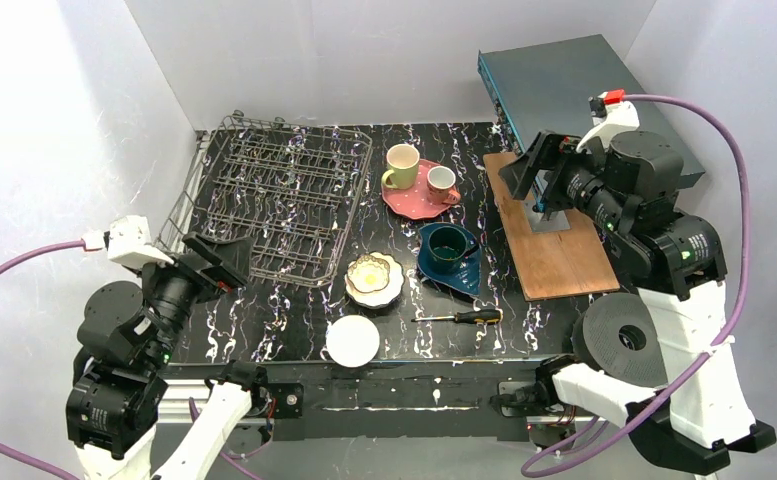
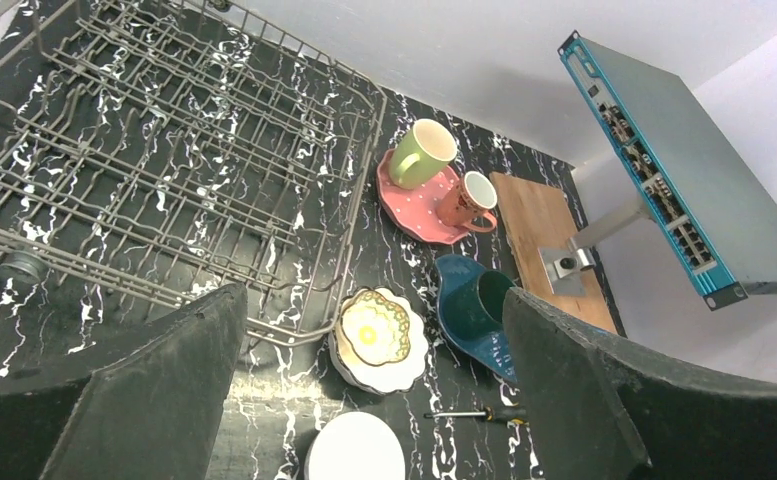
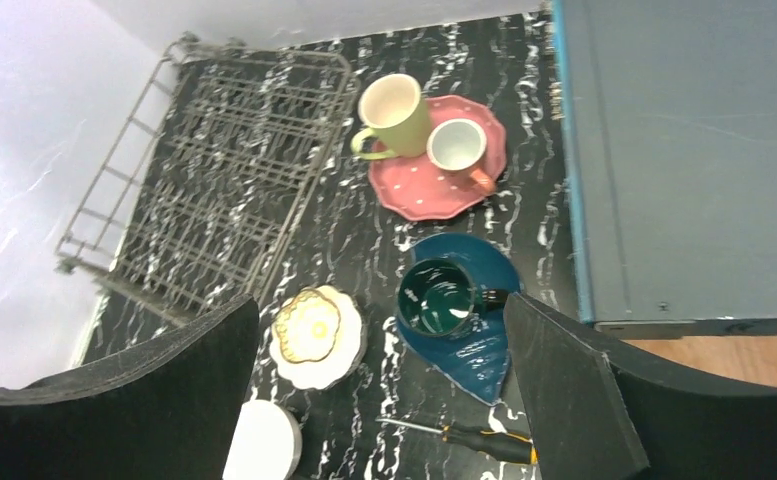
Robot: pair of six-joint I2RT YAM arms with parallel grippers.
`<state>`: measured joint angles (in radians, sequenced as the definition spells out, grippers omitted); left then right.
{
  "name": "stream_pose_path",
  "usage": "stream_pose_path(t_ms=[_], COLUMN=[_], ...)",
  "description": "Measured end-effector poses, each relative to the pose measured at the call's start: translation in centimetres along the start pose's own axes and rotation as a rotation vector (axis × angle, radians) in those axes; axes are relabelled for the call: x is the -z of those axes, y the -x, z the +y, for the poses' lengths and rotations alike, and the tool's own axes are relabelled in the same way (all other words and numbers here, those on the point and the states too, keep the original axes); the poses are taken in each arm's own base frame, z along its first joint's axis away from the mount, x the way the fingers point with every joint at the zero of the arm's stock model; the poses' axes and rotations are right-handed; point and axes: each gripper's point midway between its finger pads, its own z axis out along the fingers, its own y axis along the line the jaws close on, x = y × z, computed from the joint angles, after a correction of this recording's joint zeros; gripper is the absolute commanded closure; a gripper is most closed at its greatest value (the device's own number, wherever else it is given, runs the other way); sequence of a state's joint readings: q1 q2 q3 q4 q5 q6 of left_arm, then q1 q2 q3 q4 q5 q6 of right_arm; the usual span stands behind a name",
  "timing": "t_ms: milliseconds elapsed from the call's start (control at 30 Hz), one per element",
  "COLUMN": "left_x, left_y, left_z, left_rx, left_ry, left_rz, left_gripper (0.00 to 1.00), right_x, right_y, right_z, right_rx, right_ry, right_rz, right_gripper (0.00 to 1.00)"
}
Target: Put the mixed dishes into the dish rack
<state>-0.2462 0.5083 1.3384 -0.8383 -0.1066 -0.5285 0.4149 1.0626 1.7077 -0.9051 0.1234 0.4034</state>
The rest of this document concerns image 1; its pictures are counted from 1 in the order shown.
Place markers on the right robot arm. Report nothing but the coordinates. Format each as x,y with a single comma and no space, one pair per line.
657,363

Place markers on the white bowl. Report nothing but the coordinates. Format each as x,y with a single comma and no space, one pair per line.
352,341

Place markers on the black yellow screwdriver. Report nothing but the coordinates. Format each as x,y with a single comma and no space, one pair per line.
483,316

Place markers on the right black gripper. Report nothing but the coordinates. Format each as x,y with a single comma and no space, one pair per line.
553,170

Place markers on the gold-rimmed small bowl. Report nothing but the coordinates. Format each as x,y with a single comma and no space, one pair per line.
369,273

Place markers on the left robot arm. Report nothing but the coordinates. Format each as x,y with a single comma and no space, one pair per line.
129,332

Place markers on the teal metal case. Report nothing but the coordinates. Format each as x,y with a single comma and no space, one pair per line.
547,87

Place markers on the wooden board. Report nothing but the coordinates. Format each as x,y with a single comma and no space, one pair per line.
550,265

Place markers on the light green mug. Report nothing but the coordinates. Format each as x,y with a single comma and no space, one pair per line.
402,162

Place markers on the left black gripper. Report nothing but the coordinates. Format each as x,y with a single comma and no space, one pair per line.
204,271

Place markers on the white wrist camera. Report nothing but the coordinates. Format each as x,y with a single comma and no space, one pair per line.
611,115
128,243

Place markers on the blue leaf-shaped plate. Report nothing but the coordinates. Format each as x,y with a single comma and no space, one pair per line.
465,279

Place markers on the pink dotted plate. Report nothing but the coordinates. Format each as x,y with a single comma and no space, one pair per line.
414,203

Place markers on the dark green cup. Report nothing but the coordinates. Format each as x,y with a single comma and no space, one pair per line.
448,246

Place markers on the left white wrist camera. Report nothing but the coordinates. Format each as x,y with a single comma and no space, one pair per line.
128,243

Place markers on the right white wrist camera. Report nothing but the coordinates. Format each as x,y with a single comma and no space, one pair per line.
611,115

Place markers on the pink small cup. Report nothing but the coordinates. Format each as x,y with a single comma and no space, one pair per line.
441,184

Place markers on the grey wire dish rack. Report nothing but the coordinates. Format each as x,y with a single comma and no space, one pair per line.
293,189

